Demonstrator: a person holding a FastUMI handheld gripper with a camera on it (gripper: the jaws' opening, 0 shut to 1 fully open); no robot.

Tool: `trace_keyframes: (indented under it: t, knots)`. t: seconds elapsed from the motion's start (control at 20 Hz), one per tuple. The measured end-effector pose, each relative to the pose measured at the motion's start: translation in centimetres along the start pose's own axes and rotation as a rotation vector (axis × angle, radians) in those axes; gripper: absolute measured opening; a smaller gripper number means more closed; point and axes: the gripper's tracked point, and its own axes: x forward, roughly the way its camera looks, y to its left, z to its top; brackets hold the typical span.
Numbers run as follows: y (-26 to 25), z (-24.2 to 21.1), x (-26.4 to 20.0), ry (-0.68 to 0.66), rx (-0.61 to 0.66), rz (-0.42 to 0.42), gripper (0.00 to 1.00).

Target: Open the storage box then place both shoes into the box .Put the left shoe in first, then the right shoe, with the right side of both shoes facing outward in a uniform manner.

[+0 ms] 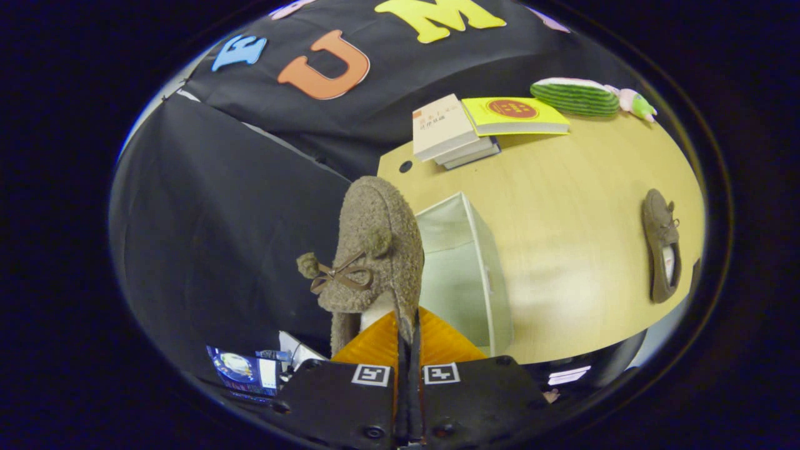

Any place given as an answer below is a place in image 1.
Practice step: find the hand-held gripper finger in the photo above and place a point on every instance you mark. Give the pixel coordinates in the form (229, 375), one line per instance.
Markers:
(401, 400)
(415, 400)

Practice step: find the cream fabric storage box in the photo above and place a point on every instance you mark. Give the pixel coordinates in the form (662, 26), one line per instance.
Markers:
(456, 275)

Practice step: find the brown fuzzy shoe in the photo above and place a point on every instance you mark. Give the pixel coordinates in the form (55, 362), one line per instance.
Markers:
(375, 225)
(656, 225)

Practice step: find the white paper sheet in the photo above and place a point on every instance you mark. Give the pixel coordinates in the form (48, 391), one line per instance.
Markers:
(300, 350)

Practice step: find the blue printed poster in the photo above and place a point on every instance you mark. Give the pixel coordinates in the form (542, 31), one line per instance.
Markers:
(240, 369)

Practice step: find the black table grommet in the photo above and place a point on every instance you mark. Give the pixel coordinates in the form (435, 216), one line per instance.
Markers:
(405, 167)

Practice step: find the black backdrop cloth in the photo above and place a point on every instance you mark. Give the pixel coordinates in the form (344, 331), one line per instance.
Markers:
(219, 237)

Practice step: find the grey book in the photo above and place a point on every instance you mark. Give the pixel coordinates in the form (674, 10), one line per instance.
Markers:
(478, 157)

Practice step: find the white book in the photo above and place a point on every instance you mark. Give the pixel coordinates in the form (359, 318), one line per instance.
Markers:
(469, 150)

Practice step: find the beige book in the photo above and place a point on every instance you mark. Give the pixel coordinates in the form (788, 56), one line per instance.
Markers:
(440, 125)

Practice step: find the yellow book red circle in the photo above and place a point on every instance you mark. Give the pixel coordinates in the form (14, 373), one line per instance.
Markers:
(512, 111)

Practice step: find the green striped watermelon plush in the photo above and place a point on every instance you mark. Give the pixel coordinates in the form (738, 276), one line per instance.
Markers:
(575, 99)

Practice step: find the pink and green plush toy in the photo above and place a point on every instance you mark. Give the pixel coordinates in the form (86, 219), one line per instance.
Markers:
(637, 103)

